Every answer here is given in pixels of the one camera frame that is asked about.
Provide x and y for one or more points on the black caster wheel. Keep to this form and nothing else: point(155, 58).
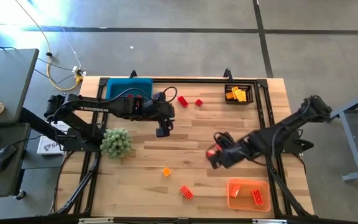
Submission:
point(20, 195)

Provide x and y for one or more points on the grey metal stand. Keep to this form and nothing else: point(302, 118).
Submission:
point(353, 143)

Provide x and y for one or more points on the amber long block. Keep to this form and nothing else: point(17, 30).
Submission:
point(235, 92)
point(229, 96)

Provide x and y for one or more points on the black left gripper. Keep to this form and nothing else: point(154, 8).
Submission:
point(162, 109)

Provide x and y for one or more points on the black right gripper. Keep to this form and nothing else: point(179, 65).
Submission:
point(236, 151)

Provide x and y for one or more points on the black mesh basket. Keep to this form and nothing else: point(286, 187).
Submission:
point(250, 90)

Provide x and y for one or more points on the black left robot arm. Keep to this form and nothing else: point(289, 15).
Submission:
point(104, 104)

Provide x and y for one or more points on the orange long block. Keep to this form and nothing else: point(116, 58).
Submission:
point(235, 190)

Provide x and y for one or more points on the grey side desk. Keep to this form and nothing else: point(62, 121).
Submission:
point(8, 81)

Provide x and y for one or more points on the green plant in white pot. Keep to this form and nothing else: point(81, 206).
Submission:
point(116, 143)

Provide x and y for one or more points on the white printed box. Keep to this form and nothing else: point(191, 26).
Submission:
point(47, 146)

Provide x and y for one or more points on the small amber block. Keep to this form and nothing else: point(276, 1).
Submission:
point(166, 172)

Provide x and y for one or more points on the orange translucent bin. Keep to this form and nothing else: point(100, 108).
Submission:
point(245, 203)

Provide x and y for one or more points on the white power adapter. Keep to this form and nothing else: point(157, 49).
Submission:
point(75, 68)

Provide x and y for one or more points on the blue plastic bin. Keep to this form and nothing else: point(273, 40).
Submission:
point(117, 88)

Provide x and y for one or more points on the black frame clamp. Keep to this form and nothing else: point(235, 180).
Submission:
point(133, 74)
point(227, 74)

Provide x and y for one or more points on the black aluminium table frame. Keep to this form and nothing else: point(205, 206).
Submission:
point(197, 80)

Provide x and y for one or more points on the black computer mouse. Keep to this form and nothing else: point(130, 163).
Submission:
point(3, 157)

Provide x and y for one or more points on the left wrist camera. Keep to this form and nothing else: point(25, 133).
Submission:
point(163, 132)

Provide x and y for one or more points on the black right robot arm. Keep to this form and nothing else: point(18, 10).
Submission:
point(291, 127)

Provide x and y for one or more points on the orange-red long block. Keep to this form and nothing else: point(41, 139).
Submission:
point(186, 192)
point(211, 152)
point(257, 196)

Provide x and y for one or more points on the silver bracket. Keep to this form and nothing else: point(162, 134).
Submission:
point(269, 221)
point(95, 220)

